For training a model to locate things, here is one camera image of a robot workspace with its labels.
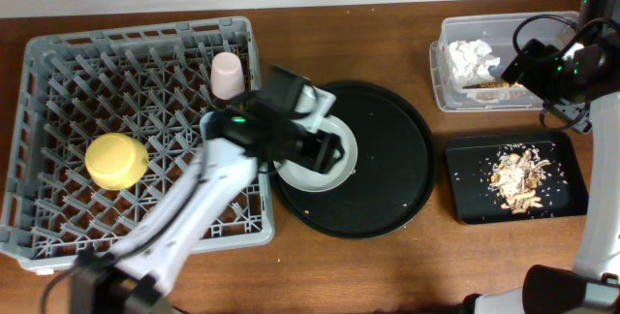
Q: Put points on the food scraps and rice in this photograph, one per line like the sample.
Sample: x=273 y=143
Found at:
x=517 y=178

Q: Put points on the grey plastic dishwasher rack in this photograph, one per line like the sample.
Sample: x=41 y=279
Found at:
x=150 y=83

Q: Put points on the black rectangular tray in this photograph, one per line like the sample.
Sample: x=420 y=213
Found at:
x=469 y=162

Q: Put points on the grey round plate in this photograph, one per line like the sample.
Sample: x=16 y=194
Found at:
x=312 y=182

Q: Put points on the yellow plastic bowl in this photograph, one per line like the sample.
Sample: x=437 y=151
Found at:
x=116 y=161

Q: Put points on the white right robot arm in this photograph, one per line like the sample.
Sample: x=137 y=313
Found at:
x=584 y=72

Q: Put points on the clear plastic waste bin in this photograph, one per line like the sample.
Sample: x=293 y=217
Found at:
x=496 y=30

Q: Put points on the white paper napkin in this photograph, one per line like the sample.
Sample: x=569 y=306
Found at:
x=470 y=62

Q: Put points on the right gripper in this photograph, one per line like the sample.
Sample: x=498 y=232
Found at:
x=521 y=65

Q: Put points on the gold snack wrapper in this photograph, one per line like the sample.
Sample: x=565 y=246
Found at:
x=494 y=84

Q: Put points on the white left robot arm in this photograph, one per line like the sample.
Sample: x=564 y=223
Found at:
x=278 y=123

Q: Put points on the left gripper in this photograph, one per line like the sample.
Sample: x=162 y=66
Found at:
x=327 y=149

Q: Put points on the pink plastic cup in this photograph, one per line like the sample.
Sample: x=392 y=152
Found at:
x=227 y=79

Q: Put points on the round black serving tray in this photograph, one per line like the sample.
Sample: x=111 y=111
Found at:
x=395 y=172

